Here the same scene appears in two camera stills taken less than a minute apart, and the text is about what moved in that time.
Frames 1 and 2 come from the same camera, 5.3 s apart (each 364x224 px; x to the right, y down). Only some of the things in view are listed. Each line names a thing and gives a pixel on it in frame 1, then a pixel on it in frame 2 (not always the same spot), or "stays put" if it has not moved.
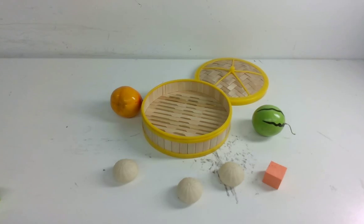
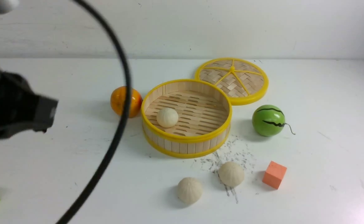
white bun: (125, 170) -> (167, 117)
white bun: (231, 174) stays put
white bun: (189, 190) stays put
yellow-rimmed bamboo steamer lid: (245, 81) stays put
